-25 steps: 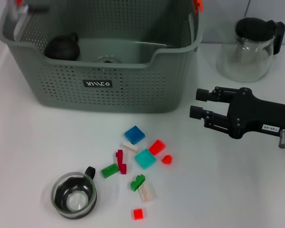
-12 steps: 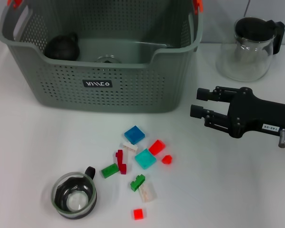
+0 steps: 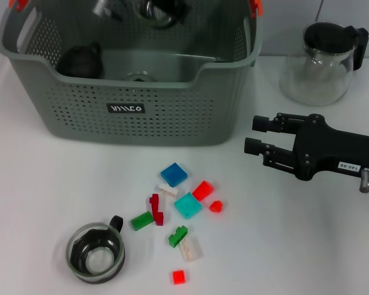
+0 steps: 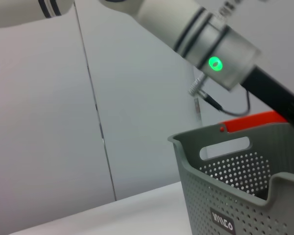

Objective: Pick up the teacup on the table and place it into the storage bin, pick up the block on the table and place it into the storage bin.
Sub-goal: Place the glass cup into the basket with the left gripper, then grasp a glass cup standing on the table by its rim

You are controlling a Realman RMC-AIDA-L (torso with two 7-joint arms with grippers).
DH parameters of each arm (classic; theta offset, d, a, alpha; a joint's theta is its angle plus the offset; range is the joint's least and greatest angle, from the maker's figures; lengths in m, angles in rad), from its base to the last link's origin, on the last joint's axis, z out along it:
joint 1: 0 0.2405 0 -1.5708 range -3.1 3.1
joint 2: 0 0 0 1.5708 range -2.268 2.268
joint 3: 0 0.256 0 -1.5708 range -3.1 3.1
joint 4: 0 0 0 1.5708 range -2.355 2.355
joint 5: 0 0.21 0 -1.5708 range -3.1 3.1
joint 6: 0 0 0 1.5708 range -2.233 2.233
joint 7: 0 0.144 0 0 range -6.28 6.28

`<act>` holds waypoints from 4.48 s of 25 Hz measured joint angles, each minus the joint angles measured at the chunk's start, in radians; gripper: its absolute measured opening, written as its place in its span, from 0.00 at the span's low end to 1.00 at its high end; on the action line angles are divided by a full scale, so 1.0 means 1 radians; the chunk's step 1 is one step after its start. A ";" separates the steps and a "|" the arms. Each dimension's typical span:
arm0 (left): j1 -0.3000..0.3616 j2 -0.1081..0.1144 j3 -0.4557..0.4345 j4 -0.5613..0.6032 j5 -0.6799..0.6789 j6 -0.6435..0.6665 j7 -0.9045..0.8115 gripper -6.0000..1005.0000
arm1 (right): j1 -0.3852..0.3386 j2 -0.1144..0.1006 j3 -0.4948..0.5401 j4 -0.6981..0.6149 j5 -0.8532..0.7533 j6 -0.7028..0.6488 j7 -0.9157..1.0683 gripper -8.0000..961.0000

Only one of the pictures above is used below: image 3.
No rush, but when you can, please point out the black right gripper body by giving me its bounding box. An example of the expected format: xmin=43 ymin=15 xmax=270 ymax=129
xmin=293 ymin=113 xmax=369 ymax=182

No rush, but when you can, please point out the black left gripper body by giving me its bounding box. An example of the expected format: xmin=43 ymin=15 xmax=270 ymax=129
xmin=92 ymin=0 xmax=124 ymax=22

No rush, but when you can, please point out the glass teacup with black sleeve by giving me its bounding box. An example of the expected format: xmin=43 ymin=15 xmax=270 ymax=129
xmin=125 ymin=71 xmax=156 ymax=83
xmin=134 ymin=0 xmax=192 ymax=31
xmin=65 ymin=214 xmax=126 ymax=284

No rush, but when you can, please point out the grey-green perforated storage bin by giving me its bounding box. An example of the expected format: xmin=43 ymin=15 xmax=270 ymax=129
xmin=0 ymin=0 xmax=264 ymax=147

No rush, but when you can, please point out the dark clay teapot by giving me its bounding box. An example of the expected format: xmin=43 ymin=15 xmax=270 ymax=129
xmin=57 ymin=42 xmax=105 ymax=79

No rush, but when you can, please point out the red rectangular building brick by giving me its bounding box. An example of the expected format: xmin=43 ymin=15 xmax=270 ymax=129
xmin=192 ymin=180 xmax=215 ymax=202

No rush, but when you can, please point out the blue square building brick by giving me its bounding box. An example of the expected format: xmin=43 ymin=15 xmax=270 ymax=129
xmin=159 ymin=162 xmax=188 ymax=187

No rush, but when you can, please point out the cyan square building brick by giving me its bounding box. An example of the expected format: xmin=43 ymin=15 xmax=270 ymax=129
xmin=173 ymin=192 xmax=203 ymax=220

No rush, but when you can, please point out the small white building brick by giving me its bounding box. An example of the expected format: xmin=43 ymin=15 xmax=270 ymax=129
xmin=155 ymin=183 xmax=179 ymax=199

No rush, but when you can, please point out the glass teapot with black lid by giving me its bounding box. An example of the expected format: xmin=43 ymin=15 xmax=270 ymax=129
xmin=279 ymin=22 xmax=369 ymax=107

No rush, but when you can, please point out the green stepped building brick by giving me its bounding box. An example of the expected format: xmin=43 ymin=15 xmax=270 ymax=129
xmin=168 ymin=225 xmax=188 ymax=248

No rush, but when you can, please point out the maroon stepped building brick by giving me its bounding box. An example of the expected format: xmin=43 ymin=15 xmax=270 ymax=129
xmin=149 ymin=193 xmax=166 ymax=227

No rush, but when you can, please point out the translucent white building brick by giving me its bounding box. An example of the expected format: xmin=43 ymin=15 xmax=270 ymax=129
xmin=178 ymin=236 xmax=204 ymax=262

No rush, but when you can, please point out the green flat building brick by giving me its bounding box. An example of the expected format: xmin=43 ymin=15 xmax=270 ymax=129
xmin=130 ymin=211 xmax=154 ymax=231

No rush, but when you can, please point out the small red square brick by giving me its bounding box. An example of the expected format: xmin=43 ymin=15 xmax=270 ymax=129
xmin=172 ymin=269 xmax=186 ymax=285

